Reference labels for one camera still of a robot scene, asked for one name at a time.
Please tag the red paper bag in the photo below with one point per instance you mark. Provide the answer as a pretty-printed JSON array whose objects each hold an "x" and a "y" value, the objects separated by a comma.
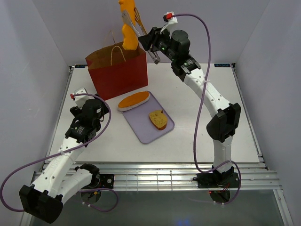
[{"x": 115, "y": 71}]

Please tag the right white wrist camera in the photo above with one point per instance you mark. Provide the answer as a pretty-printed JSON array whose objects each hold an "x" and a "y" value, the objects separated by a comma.
[{"x": 170, "y": 20}]

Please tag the long orange bread loaf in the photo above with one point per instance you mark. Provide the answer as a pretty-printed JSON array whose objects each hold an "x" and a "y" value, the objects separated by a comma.
[{"x": 133, "y": 101}]

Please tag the aluminium front rail frame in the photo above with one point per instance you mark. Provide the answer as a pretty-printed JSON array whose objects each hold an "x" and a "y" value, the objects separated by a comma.
[{"x": 179, "y": 176}]

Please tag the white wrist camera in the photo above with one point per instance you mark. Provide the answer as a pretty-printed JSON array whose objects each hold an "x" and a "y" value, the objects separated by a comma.
[
  {"x": 170, "y": 20},
  {"x": 80, "y": 97}
]

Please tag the lavender plastic tray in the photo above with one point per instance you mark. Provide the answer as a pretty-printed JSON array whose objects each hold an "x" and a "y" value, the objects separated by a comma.
[{"x": 139, "y": 121}]

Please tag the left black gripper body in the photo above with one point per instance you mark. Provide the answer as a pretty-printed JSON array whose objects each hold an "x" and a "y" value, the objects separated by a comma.
[{"x": 76, "y": 112}]

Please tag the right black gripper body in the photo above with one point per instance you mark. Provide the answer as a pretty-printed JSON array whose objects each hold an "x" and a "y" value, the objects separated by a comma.
[{"x": 162, "y": 43}]

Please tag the rear brown bread slice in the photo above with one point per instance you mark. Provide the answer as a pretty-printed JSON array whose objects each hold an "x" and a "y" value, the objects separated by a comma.
[{"x": 158, "y": 119}]

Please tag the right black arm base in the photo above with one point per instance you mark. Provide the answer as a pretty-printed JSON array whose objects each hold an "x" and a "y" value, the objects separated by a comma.
[{"x": 211, "y": 181}]

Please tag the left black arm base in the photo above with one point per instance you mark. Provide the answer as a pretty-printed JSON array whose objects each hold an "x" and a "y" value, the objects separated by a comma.
[{"x": 106, "y": 181}]

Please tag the wavy orange bread piece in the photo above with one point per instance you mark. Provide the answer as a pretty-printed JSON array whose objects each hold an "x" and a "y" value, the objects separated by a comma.
[{"x": 130, "y": 41}]

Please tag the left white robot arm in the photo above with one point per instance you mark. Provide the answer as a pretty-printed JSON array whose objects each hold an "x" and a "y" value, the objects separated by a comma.
[{"x": 45, "y": 197}]

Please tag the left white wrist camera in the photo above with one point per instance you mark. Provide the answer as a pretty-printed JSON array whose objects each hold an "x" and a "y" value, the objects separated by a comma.
[{"x": 80, "y": 97}]

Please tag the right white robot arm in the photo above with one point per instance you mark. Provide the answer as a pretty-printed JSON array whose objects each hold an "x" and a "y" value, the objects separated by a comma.
[{"x": 224, "y": 115}]

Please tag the metal kitchen tongs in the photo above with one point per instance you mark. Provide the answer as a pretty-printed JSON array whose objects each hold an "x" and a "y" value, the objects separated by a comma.
[{"x": 127, "y": 20}]

